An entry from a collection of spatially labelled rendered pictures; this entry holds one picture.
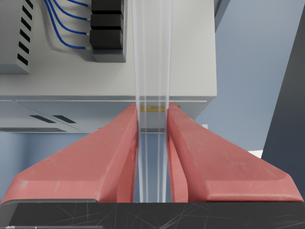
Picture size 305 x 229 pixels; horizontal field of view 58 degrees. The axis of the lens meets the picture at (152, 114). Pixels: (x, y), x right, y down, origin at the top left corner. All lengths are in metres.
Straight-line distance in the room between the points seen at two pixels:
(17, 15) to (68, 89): 0.14
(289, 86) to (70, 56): 0.38
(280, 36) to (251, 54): 0.15
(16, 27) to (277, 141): 0.41
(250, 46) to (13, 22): 0.93
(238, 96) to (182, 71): 0.69
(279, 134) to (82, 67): 0.36
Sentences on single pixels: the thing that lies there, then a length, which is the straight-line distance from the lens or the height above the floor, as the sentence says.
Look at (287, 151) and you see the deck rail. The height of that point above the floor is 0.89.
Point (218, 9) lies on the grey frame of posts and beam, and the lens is 0.61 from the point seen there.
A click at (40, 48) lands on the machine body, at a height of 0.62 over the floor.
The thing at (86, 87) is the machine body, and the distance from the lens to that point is 0.47.
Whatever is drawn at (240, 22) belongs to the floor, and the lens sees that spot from 1.25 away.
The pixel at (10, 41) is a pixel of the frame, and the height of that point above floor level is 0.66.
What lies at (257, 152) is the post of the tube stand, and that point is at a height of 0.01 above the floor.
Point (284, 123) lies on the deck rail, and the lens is 0.19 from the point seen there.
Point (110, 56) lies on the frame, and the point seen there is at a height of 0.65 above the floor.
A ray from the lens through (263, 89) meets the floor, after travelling 1.17.
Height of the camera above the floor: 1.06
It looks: 80 degrees down
